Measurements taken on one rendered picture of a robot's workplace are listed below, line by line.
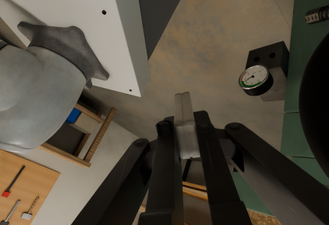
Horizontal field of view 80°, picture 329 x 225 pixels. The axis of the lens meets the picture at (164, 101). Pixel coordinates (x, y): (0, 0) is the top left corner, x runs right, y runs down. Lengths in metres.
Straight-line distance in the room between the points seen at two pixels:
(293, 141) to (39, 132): 0.48
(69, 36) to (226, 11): 0.85
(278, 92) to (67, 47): 0.51
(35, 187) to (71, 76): 2.89
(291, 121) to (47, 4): 0.53
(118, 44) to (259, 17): 0.84
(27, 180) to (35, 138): 2.82
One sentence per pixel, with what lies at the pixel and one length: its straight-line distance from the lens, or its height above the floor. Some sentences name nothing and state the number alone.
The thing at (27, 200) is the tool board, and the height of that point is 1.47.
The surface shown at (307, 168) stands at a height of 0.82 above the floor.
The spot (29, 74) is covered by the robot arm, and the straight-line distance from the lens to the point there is 0.48.
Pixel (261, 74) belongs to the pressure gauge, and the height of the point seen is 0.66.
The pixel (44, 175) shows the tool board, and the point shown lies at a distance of 3.31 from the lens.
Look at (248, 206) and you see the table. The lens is 0.41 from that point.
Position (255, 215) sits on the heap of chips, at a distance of 0.41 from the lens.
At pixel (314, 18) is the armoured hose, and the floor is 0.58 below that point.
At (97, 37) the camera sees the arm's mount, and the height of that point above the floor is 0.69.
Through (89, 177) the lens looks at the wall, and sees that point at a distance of 3.51.
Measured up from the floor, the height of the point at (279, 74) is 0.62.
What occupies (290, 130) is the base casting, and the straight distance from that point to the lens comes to 0.43.
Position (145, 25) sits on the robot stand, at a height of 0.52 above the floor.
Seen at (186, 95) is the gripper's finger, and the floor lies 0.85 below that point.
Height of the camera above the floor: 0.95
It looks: 27 degrees down
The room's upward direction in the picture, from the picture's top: 157 degrees counter-clockwise
